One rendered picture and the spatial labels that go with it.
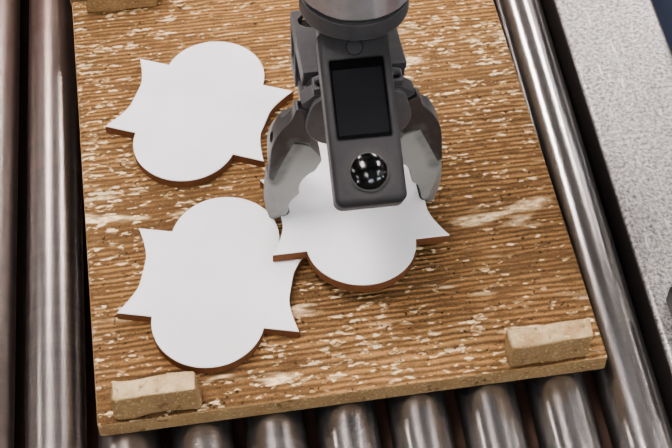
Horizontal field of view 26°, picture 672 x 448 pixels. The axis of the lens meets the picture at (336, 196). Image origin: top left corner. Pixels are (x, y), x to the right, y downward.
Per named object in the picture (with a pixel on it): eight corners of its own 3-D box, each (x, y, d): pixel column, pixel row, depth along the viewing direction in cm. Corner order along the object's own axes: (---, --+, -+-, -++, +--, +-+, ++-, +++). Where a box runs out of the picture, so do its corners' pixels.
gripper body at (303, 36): (390, 60, 106) (398, -70, 96) (413, 147, 100) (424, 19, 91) (286, 71, 105) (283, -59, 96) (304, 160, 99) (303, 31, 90)
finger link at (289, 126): (305, 171, 104) (363, 90, 99) (309, 189, 103) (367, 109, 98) (247, 157, 102) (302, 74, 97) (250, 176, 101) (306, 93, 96)
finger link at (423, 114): (455, 136, 104) (405, 64, 97) (460, 152, 103) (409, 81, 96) (396, 163, 105) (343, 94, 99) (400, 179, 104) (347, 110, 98)
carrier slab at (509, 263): (478, -29, 127) (480, -43, 125) (605, 369, 101) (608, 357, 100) (74, 15, 123) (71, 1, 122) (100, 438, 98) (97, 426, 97)
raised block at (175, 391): (200, 387, 98) (198, 366, 96) (203, 411, 97) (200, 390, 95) (111, 399, 98) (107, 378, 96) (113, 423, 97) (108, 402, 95)
